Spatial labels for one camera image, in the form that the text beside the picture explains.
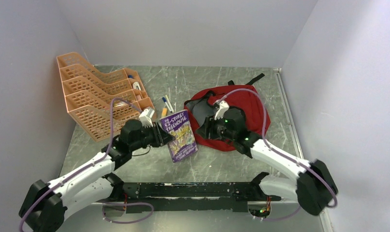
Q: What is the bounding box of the purple cable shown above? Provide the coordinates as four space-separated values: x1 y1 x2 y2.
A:
214 88 338 222
18 98 154 232

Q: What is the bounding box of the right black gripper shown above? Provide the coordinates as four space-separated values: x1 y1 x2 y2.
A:
195 112 236 141

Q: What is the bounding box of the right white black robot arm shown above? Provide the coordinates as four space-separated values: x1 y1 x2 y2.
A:
196 107 338 216

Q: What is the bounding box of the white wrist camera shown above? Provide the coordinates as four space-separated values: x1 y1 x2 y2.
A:
139 107 155 128
214 100 229 120

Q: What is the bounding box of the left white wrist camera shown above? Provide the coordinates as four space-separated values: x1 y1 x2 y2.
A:
139 107 155 128

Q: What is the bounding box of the purple treehouse book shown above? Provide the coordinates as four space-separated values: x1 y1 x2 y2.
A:
159 110 198 163

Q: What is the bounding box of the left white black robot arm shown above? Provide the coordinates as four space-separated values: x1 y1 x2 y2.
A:
18 119 174 232

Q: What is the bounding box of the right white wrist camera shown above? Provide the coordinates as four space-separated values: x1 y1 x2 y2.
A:
214 100 229 120

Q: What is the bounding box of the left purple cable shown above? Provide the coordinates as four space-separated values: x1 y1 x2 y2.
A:
18 98 154 232

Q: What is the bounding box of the aluminium frame rail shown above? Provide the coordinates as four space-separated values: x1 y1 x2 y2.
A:
34 182 333 232

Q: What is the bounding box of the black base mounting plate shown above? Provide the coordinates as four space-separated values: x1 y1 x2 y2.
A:
103 182 281 212

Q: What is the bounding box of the blue white whiteboard marker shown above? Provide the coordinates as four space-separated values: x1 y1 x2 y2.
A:
162 97 172 113

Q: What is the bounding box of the red backpack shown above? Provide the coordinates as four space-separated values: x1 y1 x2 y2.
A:
184 73 271 157

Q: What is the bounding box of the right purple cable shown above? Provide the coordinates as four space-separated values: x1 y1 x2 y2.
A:
214 88 338 222

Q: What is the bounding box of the white pencil stick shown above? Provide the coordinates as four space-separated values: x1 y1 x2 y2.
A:
165 95 175 113

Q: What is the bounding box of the orange plastic file organizer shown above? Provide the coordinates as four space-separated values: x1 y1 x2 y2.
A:
57 52 154 142

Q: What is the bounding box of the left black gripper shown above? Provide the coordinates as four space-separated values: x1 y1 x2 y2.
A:
130 120 175 151

